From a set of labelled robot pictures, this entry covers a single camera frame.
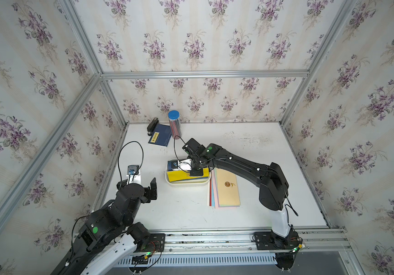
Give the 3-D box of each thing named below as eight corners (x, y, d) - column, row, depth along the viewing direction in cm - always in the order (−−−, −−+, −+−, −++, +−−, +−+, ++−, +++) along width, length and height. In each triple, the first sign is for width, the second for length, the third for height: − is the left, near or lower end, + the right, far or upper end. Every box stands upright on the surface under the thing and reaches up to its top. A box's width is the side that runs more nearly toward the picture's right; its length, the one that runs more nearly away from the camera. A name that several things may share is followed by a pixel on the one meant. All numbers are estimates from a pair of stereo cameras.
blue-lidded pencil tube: (170, 139, 113) (167, 118, 98) (172, 131, 118) (168, 110, 103) (181, 139, 113) (179, 118, 98) (181, 131, 118) (179, 110, 103)
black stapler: (147, 135, 116) (145, 129, 112) (154, 121, 124) (153, 116, 120) (151, 135, 115) (149, 130, 111) (158, 122, 124) (157, 116, 120)
